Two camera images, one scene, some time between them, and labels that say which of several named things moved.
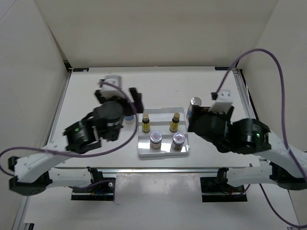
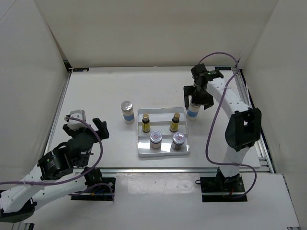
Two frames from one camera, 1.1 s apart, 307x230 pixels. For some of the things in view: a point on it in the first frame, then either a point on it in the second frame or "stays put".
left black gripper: (101, 99) → (88, 129)
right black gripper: (197, 111) → (207, 102)
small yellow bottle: (146, 124) stays put
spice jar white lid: (155, 139) stays put
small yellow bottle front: (174, 125) stays put
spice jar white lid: (178, 139) stays put
